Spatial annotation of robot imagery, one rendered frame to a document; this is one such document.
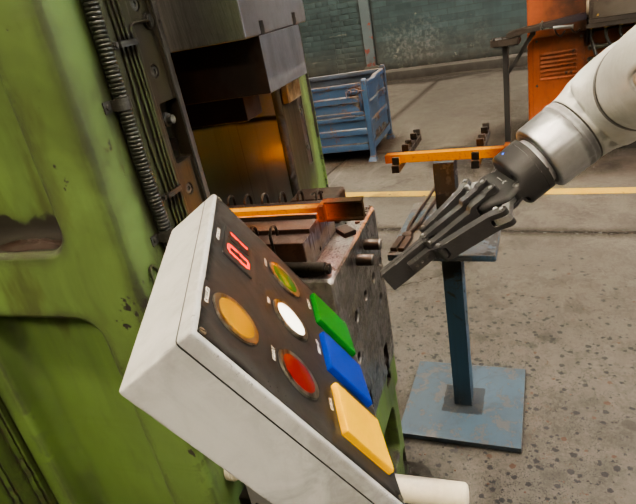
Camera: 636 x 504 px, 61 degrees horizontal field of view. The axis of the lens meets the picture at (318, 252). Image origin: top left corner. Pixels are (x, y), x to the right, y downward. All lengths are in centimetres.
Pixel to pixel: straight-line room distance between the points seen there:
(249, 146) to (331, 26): 800
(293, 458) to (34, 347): 79
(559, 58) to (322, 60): 559
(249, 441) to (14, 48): 58
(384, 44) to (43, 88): 842
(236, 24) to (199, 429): 65
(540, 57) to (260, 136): 340
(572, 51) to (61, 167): 407
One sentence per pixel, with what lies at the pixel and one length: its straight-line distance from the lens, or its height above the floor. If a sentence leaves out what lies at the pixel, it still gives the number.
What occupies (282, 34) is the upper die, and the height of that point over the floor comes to 135.
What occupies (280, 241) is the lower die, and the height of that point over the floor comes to 98.
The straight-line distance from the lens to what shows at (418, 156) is 151.
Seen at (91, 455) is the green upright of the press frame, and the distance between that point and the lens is 134.
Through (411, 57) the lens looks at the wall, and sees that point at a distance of 900.
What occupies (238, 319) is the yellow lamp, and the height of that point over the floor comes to 116.
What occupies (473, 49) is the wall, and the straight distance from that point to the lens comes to 878.
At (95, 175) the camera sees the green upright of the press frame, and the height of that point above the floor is 124.
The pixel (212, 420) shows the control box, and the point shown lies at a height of 112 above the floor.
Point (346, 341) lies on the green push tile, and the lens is 72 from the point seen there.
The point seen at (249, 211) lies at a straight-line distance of 121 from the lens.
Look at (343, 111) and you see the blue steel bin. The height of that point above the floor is 46.
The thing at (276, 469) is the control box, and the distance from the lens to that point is 50.
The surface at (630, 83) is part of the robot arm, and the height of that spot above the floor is 128.
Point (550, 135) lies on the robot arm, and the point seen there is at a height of 121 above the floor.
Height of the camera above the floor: 140
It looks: 25 degrees down
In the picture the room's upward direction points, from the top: 11 degrees counter-clockwise
